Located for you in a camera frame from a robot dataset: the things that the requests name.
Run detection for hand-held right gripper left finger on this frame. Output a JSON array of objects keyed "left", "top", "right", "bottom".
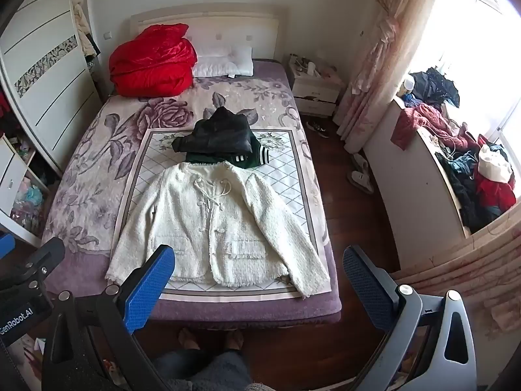
[{"left": 43, "top": 244, "right": 176, "bottom": 391}]

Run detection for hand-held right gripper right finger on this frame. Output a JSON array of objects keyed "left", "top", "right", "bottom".
[{"left": 343, "top": 245, "right": 478, "bottom": 391}]

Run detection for white fluffy towel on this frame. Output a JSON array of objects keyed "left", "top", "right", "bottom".
[{"left": 105, "top": 162, "right": 331, "bottom": 299}]

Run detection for hanging red and dark clothes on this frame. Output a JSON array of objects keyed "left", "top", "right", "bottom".
[{"left": 393, "top": 67, "right": 518, "bottom": 234}]

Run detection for person's left foot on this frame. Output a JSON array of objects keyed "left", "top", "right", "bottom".
[{"left": 178, "top": 327, "right": 203, "bottom": 351}]

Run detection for person's foot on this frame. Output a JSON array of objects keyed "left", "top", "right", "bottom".
[
  {"left": 223, "top": 329, "right": 245, "bottom": 351},
  {"left": 178, "top": 327, "right": 203, "bottom": 351}
]

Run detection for white drawer unit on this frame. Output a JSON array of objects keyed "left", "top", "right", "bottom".
[{"left": 0, "top": 134, "right": 42, "bottom": 246}]

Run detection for person's legs in dark trousers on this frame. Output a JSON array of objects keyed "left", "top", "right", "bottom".
[{"left": 152, "top": 349, "right": 254, "bottom": 391}]

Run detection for white window bench cabinet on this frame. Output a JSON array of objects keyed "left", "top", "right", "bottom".
[{"left": 362, "top": 98, "right": 473, "bottom": 270}]

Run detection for person's right foot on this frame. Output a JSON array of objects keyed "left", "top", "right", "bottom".
[{"left": 223, "top": 329, "right": 245, "bottom": 351}]

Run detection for pink floral curtain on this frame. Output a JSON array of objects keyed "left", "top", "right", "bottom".
[
  {"left": 334, "top": 0, "right": 445, "bottom": 154},
  {"left": 387, "top": 211, "right": 521, "bottom": 335}
]

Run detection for white wardrobe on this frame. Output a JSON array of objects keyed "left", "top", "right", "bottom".
[{"left": 0, "top": 0, "right": 103, "bottom": 174}]

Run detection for green jacket with striped cuffs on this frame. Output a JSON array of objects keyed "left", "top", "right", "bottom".
[{"left": 185, "top": 136, "right": 273, "bottom": 169}]

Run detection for black jacket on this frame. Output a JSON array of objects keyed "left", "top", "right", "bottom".
[{"left": 172, "top": 107, "right": 255, "bottom": 159}]

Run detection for white nightstand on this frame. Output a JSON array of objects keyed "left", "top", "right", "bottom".
[{"left": 287, "top": 54, "right": 345, "bottom": 117}]

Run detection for red quilt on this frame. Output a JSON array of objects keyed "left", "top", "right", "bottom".
[{"left": 108, "top": 23, "right": 198, "bottom": 97}]

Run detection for cream hanging garment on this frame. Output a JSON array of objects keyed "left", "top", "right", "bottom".
[{"left": 72, "top": 0, "right": 99, "bottom": 60}]

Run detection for white pillow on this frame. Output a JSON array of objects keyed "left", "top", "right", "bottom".
[{"left": 190, "top": 45, "right": 254, "bottom": 78}]

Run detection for cream bed headboard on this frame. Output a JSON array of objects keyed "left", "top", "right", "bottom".
[{"left": 130, "top": 5, "right": 288, "bottom": 64}]

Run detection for window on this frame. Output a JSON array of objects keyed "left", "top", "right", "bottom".
[{"left": 407, "top": 0, "right": 521, "bottom": 133}]

